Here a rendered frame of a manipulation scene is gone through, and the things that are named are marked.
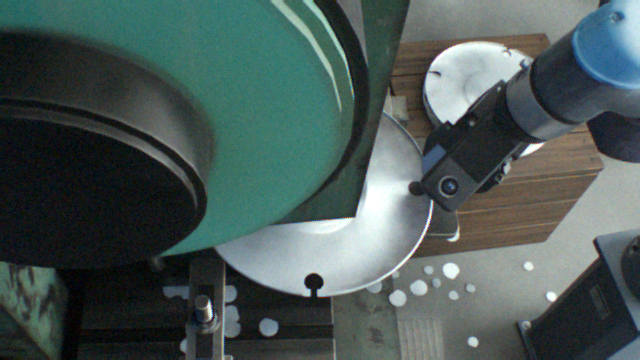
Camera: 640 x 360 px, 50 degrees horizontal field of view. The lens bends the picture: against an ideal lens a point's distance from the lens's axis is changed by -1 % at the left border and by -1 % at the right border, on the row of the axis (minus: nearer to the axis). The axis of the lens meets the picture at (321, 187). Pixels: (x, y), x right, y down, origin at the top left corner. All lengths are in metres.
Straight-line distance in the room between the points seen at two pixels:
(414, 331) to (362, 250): 0.66
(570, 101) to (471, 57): 0.95
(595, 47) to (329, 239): 0.38
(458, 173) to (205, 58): 0.54
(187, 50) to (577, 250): 1.70
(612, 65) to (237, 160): 0.42
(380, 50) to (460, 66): 1.19
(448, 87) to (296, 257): 0.79
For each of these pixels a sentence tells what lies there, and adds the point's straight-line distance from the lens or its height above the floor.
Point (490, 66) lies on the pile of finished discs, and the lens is 1.57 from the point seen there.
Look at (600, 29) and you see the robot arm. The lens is 0.59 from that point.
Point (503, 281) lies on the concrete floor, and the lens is 1.73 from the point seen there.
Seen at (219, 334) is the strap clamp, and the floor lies 0.75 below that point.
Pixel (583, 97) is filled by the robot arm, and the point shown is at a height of 1.06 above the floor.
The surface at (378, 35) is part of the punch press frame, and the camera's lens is 0.35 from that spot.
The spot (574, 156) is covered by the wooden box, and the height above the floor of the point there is 0.35.
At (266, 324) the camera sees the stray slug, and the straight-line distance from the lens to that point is 0.84.
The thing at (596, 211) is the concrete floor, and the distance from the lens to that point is 1.92.
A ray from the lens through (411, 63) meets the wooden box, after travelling 1.56.
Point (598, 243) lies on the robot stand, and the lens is 1.31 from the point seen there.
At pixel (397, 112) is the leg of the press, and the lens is 1.12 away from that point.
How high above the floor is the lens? 1.50
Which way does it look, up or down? 59 degrees down
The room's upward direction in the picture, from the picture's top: 9 degrees clockwise
